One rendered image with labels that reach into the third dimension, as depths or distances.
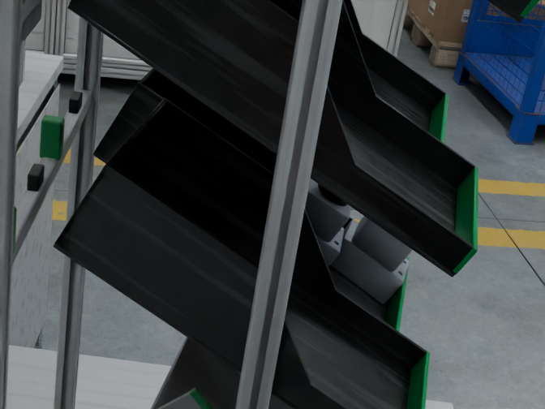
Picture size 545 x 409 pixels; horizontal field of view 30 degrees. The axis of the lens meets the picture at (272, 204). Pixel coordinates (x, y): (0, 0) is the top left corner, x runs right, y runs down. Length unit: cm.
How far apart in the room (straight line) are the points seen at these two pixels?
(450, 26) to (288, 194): 504
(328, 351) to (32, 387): 60
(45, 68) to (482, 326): 165
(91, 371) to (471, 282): 233
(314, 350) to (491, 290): 276
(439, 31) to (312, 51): 507
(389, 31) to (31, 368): 353
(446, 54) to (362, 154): 497
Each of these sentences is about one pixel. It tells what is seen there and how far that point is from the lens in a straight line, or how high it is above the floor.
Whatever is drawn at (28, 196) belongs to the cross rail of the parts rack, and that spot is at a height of 131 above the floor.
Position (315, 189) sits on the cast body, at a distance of 83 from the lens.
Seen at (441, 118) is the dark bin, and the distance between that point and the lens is 82.
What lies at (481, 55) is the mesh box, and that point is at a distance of 526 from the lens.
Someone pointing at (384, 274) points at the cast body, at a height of 122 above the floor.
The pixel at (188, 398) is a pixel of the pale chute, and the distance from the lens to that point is 71.
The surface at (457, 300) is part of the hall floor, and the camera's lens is 337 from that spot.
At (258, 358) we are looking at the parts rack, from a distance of 65.
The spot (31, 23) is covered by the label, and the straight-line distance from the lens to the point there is 69.
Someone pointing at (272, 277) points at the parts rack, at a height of 133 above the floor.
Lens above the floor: 164
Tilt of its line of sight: 26 degrees down
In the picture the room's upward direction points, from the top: 9 degrees clockwise
